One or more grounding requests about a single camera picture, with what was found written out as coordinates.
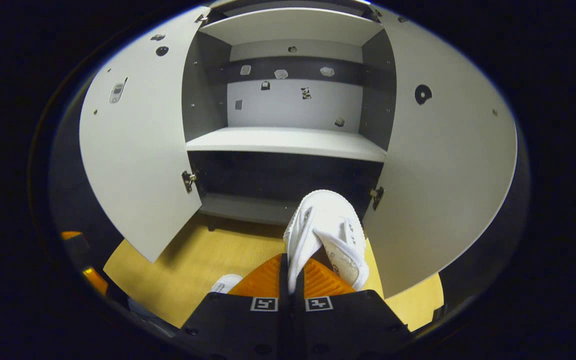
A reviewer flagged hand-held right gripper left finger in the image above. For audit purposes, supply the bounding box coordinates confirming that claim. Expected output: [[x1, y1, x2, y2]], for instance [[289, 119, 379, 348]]
[[180, 252, 289, 360]]

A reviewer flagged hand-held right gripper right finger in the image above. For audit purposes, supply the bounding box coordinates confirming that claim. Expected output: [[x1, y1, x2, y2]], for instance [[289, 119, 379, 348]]
[[293, 257, 414, 360]]

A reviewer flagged white canvas shoe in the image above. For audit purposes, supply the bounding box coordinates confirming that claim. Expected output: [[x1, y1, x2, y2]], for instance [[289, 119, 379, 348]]
[[283, 189, 370, 295], [210, 273, 244, 294]]

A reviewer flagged white cabinet door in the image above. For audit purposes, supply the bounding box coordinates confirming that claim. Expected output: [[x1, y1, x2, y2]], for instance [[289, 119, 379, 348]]
[[79, 5, 211, 264], [363, 7, 519, 300]]

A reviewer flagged white shoe cabinet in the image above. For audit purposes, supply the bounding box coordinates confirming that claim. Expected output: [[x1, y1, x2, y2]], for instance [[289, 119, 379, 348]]
[[79, 0, 519, 301]]

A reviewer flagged grey cabinet bottom shelf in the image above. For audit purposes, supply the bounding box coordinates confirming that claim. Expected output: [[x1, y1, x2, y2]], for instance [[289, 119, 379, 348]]
[[199, 194, 299, 226]]

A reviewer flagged white cabinet shelf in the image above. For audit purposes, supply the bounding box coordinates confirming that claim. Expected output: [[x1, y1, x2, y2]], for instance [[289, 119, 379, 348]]
[[185, 126, 388, 163], [198, 7, 385, 47]]

